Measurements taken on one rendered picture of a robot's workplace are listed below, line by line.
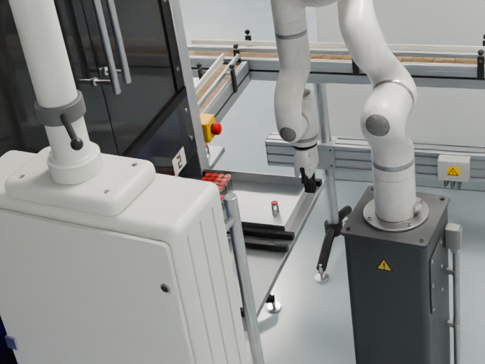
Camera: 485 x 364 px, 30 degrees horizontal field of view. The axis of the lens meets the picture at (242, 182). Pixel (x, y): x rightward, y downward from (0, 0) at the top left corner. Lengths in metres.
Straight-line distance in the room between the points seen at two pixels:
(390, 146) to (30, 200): 1.13
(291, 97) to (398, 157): 0.34
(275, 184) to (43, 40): 1.44
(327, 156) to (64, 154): 2.19
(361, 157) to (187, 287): 2.14
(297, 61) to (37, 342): 1.06
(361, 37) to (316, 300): 1.61
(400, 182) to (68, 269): 1.15
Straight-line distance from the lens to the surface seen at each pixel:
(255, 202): 2.78
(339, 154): 3.69
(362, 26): 2.39
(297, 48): 2.48
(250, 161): 4.71
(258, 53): 3.63
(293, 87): 2.50
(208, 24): 6.48
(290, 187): 2.82
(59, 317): 1.84
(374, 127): 2.41
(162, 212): 1.58
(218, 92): 3.36
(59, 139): 1.62
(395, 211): 2.63
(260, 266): 2.52
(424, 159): 3.61
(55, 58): 1.56
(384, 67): 2.46
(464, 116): 4.17
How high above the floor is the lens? 2.41
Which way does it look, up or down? 32 degrees down
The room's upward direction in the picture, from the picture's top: 9 degrees counter-clockwise
